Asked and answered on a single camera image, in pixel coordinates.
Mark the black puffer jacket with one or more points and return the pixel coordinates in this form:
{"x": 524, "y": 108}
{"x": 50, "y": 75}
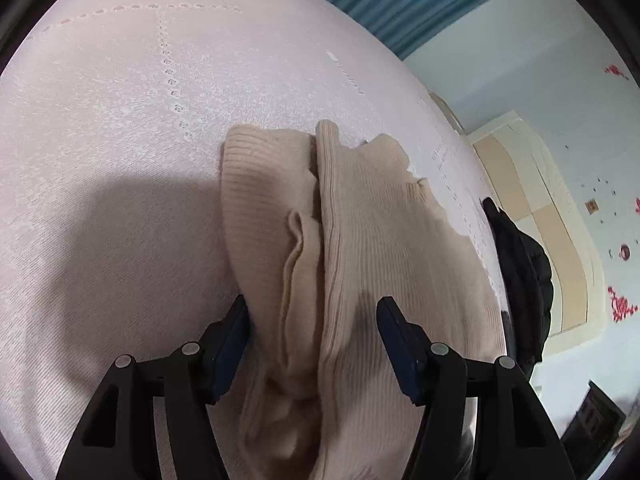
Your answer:
{"x": 525, "y": 270}

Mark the small round red wall decoration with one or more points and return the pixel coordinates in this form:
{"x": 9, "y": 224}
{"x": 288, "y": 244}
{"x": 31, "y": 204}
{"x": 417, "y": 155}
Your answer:
{"x": 624, "y": 251}

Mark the orange wall socket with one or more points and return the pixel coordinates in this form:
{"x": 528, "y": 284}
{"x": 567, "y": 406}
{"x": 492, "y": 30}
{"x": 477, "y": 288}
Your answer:
{"x": 592, "y": 206}

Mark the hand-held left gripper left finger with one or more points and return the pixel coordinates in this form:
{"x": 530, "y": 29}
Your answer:
{"x": 230, "y": 350}

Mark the blue curtain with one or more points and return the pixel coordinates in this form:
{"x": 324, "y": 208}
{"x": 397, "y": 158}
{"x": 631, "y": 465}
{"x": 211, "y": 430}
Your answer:
{"x": 400, "y": 5}

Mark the red paper wall decoration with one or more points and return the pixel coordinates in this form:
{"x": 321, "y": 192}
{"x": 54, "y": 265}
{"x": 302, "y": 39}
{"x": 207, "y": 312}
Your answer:
{"x": 615, "y": 71}
{"x": 620, "y": 305}

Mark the bed with pink sheet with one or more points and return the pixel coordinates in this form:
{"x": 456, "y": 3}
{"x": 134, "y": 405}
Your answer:
{"x": 125, "y": 110}

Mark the cream bed headboard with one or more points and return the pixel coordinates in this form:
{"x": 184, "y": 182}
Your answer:
{"x": 550, "y": 200}

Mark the black box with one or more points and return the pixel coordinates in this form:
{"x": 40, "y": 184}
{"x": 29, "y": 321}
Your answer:
{"x": 595, "y": 420}

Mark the beige knitted sweater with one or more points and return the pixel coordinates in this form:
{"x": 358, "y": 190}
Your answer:
{"x": 360, "y": 235}

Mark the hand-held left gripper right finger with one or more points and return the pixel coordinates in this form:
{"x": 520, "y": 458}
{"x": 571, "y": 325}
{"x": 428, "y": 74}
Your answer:
{"x": 400, "y": 350}

